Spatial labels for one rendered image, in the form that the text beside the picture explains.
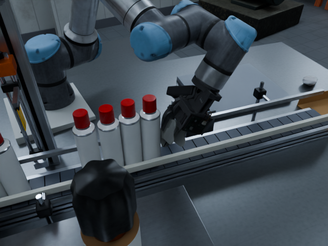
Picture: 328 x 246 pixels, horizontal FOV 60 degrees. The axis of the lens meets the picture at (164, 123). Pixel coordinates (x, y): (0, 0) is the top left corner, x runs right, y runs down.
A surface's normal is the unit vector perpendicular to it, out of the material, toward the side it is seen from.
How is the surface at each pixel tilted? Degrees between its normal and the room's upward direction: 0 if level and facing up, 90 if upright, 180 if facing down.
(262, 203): 0
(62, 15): 90
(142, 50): 88
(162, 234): 0
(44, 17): 90
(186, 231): 0
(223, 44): 65
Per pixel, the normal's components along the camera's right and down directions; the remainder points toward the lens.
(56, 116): 0.04, -0.79
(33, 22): 0.52, 0.54
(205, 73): -0.55, 0.10
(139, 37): -0.66, 0.44
